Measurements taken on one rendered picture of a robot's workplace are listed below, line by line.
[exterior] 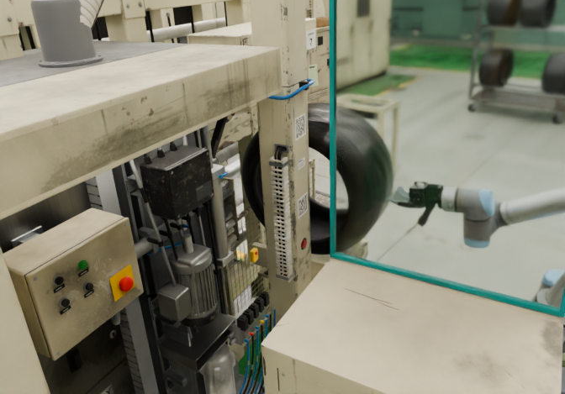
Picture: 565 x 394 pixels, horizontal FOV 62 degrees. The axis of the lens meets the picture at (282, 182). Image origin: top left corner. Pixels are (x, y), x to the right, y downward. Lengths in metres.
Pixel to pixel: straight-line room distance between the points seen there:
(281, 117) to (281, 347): 0.75
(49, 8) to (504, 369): 1.21
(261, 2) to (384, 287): 0.88
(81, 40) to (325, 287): 0.83
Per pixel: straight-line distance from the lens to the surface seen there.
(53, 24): 1.23
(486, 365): 1.05
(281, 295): 1.85
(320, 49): 6.78
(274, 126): 1.53
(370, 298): 1.16
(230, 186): 1.98
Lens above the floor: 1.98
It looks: 24 degrees down
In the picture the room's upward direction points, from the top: 3 degrees counter-clockwise
